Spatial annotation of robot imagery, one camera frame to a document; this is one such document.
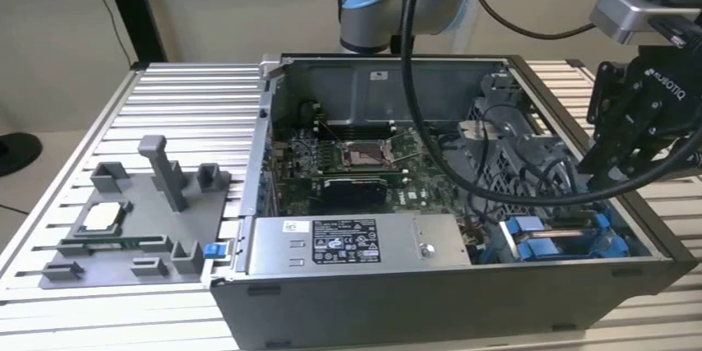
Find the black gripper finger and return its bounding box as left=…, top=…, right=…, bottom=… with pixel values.
left=613, top=136, right=677, bottom=187
left=578, top=61, right=628, bottom=192

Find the black disk wire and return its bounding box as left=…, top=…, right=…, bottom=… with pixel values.
left=514, top=159, right=597, bottom=212

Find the blue disk carrier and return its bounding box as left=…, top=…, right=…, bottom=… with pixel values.
left=502, top=202, right=632, bottom=264

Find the grey metal disk bay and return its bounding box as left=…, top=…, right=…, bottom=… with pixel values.
left=457, top=73, right=586, bottom=220

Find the black RAM slot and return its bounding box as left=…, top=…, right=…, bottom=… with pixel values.
left=323, top=169, right=402, bottom=176
left=321, top=127, right=398, bottom=137
left=323, top=163, right=401, bottom=170
left=317, top=119, right=398, bottom=128

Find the metal socket cover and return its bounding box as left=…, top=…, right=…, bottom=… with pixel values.
left=386, top=127, right=430, bottom=163

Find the green motherboard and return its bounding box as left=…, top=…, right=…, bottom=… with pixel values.
left=271, top=120, right=459, bottom=219

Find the CPU socket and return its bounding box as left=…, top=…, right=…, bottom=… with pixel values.
left=341, top=140, right=398, bottom=168

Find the black graphics card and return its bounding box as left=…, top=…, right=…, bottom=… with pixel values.
left=319, top=176, right=390, bottom=207

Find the silver power supply unit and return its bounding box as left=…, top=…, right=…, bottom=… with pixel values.
left=244, top=214, right=474, bottom=279

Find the dark grey PC case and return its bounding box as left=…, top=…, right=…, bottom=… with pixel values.
left=210, top=53, right=701, bottom=351

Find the grey parts rack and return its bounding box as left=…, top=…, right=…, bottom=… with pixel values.
left=38, top=135, right=235, bottom=290

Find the green RAM stick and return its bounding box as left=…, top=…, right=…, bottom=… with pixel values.
left=60, top=235, right=166, bottom=248

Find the silver CPU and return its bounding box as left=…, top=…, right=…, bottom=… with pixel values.
left=79, top=204, right=127, bottom=232

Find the black round stand foot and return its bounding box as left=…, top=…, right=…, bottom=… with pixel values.
left=0, top=132, right=44, bottom=178

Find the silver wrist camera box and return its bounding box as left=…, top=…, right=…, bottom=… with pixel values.
left=589, top=0, right=702, bottom=46

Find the red yellow wire bundle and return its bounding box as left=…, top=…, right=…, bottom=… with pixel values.
left=459, top=219, right=495, bottom=264

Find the thin wire locking lever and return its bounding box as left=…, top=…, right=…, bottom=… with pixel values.
left=319, top=119, right=353, bottom=145

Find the black upright post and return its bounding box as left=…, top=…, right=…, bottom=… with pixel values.
left=96, top=0, right=170, bottom=65

